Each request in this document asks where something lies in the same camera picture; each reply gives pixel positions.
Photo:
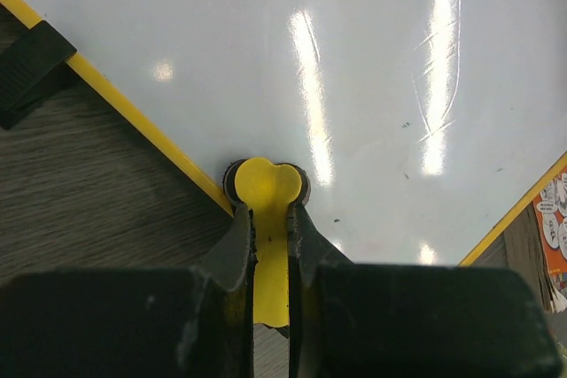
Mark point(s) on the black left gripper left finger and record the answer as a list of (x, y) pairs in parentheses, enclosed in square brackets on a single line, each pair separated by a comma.
[(193, 321)]

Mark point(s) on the yellow round whiteboard eraser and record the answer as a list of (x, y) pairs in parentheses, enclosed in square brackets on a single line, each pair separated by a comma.
[(268, 190)]

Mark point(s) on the black clip on whiteboard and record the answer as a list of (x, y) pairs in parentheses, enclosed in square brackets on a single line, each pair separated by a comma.
[(33, 68)]

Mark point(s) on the yellow-framed whiteboard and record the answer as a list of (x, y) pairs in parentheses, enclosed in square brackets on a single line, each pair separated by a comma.
[(423, 125)]

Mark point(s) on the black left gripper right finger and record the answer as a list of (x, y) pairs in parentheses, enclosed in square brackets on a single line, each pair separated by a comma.
[(383, 320)]

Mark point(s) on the orange comic paperback book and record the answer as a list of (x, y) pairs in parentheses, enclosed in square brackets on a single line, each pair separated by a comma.
[(536, 244)]

